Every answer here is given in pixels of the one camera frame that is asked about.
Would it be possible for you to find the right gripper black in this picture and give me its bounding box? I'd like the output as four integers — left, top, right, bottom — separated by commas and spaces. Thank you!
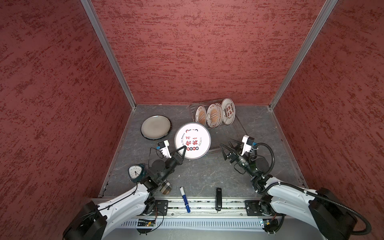
219, 137, 256, 177

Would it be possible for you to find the corner aluminium post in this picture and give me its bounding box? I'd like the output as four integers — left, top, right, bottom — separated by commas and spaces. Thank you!
81, 0, 137, 110
269, 0, 338, 111

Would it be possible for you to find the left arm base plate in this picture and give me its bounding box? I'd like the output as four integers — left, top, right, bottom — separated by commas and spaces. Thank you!
142, 198, 169, 216

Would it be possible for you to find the right corner aluminium post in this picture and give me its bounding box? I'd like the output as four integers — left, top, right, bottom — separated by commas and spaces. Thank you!
269, 0, 338, 111

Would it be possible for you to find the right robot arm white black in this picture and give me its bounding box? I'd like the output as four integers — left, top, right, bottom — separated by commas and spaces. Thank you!
220, 136, 372, 240

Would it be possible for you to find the green alarm clock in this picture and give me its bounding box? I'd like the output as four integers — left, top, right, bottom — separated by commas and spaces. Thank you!
128, 164, 147, 183

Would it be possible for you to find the red patterned plate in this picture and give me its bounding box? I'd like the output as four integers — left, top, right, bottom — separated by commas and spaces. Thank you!
221, 98, 236, 126

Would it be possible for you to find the orange striped front plate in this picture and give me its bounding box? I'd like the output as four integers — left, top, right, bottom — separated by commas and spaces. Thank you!
195, 106, 207, 126

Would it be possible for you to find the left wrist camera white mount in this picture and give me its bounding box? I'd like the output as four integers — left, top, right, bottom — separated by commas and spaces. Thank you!
157, 140, 171, 159

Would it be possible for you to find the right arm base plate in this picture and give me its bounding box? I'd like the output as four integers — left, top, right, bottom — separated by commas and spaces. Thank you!
245, 200, 283, 217

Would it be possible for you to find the aluminium front rail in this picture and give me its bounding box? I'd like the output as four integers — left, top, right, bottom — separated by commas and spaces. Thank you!
86, 196, 328, 220

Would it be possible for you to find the blue white marker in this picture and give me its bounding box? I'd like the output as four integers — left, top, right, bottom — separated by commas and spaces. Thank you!
180, 187, 191, 213

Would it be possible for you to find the left circuit board with wires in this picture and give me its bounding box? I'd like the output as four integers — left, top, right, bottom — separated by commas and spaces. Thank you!
136, 219, 157, 235

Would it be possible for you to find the plaid glasses case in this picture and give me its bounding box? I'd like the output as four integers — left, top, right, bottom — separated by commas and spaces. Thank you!
160, 180, 172, 195

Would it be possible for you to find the black remote stick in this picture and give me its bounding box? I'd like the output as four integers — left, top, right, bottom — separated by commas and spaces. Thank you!
215, 188, 223, 211

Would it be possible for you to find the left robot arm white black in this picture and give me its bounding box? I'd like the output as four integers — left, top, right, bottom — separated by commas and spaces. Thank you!
63, 146, 187, 240

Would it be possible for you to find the orange striped plate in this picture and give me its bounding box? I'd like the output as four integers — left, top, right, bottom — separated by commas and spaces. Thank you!
195, 106, 207, 126
207, 103, 223, 128

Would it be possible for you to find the right circuit board with wires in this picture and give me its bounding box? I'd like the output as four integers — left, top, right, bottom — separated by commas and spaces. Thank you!
262, 219, 280, 234

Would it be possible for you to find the circuit board with wires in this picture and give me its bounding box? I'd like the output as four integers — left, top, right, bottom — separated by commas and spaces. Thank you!
262, 219, 280, 234
136, 219, 157, 235

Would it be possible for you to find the grey plate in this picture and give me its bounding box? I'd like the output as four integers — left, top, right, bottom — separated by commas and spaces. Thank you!
174, 123, 211, 160

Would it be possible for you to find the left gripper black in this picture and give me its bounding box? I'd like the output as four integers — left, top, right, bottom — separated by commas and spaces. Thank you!
158, 145, 187, 183

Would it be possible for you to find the wire dish rack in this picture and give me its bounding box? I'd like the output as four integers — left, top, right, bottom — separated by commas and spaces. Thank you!
189, 99, 248, 155

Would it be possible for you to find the dark striped rim plate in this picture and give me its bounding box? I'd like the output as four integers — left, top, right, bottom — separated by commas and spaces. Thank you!
140, 115, 173, 141

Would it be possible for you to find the left corner aluminium post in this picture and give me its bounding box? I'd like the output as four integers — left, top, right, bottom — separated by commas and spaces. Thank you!
81, 0, 137, 110

